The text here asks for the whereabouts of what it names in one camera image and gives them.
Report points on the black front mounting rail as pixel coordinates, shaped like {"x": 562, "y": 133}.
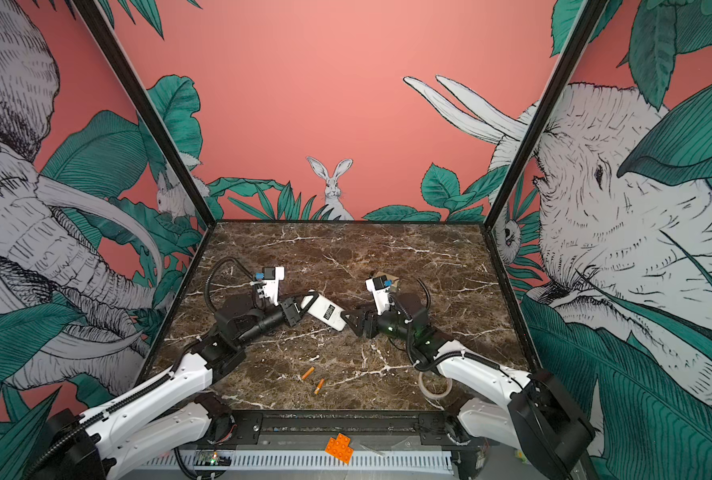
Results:
{"x": 431, "y": 427}

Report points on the small green circuit board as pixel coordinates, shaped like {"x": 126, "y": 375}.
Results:
{"x": 209, "y": 459}

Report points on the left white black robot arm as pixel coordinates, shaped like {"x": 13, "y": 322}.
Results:
{"x": 175, "y": 407}

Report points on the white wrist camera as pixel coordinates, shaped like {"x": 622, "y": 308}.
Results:
{"x": 267, "y": 284}
{"x": 381, "y": 287}

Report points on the clear tape roll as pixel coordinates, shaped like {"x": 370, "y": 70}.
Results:
{"x": 434, "y": 387}

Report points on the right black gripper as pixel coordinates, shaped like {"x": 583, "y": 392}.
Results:
{"x": 367, "y": 323}

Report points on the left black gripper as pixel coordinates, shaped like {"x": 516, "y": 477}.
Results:
{"x": 292, "y": 314}

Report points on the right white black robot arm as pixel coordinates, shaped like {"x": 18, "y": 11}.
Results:
{"x": 531, "y": 412}

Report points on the orange toy brick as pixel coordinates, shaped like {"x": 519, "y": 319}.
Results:
{"x": 340, "y": 448}

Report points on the white slotted cable duct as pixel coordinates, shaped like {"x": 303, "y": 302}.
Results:
{"x": 281, "y": 460}

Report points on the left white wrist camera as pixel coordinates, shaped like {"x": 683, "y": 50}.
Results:
{"x": 267, "y": 284}

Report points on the orange aa battery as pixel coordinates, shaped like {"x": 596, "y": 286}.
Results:
{"x": 308, "y": 373}
{"x": 319, "y": 386}

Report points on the white red remote control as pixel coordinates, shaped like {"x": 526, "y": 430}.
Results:
{"x": 328, "y": 312}

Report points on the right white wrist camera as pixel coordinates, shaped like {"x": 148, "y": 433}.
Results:
{"x": 381, "y": 287}

